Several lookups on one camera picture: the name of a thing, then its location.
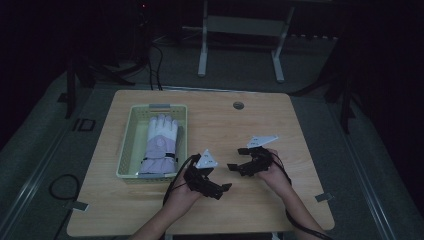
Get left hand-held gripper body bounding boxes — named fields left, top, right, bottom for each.
left=182, top=148, right=224, bottom=201

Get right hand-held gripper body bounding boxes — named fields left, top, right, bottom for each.
left=237, top=134, right=280, bottom=178

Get lilac and white glove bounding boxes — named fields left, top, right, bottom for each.
left=137, top=113, right=181, bottom=176

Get pale green plastic basket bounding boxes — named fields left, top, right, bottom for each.
left=115, top=103, right=189, bottom=185

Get person's right hand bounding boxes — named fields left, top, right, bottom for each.
left=256, top=148, right=293, bottom=193

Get person's left hand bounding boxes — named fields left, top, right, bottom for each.
left=164, top=172, right=203, bottom=215

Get grey tape strip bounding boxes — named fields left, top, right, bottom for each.
left=63, top=199, right=91, bottom=213
left=314, top=192, right=335, bottom=203

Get black floor stand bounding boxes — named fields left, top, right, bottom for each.
left=289, top=33, right=358, bottom=135

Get white metal stand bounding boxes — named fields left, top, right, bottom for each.
left=181, top=0, right=296, bottom=84

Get black tripod stand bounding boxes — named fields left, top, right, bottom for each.
left=64, top=0, right=162, bottom=120

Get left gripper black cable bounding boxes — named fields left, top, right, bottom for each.
left=162, top=154, right=202, bottom=207

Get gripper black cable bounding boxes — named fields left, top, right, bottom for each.
left=269, top=152, right=335, bottom=240
left=162, top=154, right=202, bottom=207

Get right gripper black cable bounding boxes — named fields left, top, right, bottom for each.
left=269, top=152, right=335, bottom=240

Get black hanging cables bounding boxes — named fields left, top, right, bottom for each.
left=145, top=41, right=165, bottom=92

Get black rectangular frame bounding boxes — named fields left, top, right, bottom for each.
left=72, top=117, right=97, bottom=132

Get black floor cable loop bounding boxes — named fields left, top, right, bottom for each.
left=48, top=173, right=82, bottom=240

